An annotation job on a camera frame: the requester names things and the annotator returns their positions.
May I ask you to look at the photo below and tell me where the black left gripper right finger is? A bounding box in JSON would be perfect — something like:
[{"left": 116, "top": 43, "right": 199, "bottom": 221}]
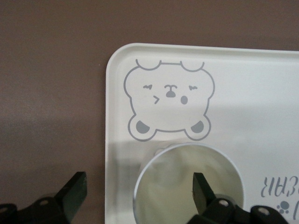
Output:
[{"left": 186, "top": 172, "right": 287, "bottom": 224}]

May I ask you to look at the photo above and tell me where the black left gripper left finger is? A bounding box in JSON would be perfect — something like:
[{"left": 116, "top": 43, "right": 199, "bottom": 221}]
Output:
[{"left": 0, "top": 171, "right": 89, "bottom": 224}]

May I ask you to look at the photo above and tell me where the white plastic cup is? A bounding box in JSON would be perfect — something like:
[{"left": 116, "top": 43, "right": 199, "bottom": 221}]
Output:
[{"left": 132, "top": 142, "right": 245, "bottom": 224}]

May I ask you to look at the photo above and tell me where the cream tray with bear print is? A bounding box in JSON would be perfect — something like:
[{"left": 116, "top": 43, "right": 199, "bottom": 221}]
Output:
[{"left": 105, "top": 42, "right": 299, "bottom": 224}]

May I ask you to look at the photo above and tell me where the brown table cover mat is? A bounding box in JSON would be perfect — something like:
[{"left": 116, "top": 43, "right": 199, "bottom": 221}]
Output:
[{"left": 0, "top": 0, "right": 299, "bottom": 224}]

